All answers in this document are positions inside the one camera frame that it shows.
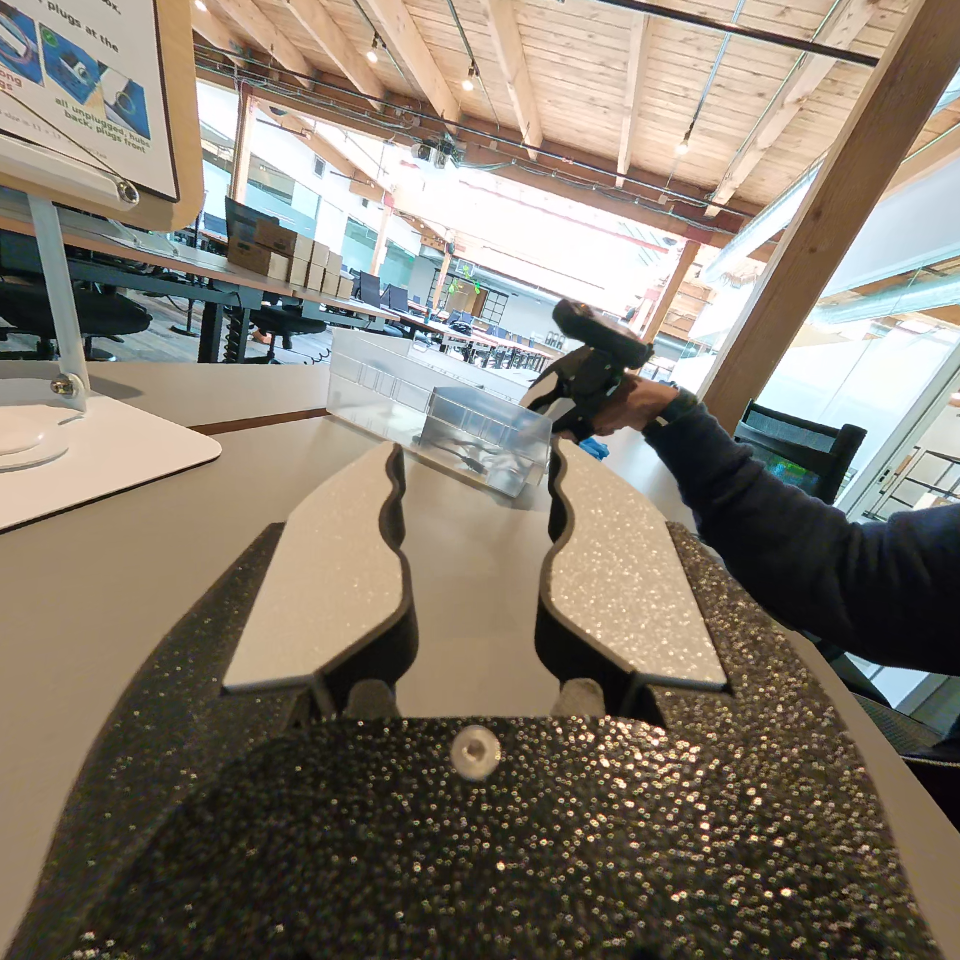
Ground metal storage shelf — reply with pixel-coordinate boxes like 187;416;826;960
862;442;960;526

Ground silver ventilation duct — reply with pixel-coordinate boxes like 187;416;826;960
701;161;826;285

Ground wooden top office desk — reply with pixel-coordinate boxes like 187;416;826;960
60;225;402;365

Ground clear plastic bin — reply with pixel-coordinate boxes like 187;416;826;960
326;328;556;500

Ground row of black office chairs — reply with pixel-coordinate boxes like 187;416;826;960
356;271;421;312

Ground stack of cardboard boxes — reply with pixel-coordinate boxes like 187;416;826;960
228;217;355;300

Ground person's right hand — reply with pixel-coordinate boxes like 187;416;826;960
591;375;681;438

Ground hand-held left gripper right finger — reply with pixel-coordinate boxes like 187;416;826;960
534;437;732;717

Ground black mesh office chair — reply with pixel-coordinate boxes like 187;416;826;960
733;399;867;505

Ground person's right forearm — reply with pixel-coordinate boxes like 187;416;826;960
643;401;960;672

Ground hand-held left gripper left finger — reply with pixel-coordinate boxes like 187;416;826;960
221;440;419;717

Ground long white office table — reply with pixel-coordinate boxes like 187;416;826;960
397;311;564;372

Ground printed instruction sheet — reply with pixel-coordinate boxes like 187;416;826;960
0;0;181;202

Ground wooden support post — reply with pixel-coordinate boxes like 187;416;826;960
701;0;960;436

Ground black cable blue-ringed plugs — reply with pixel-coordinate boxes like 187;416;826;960
431;441;530;481

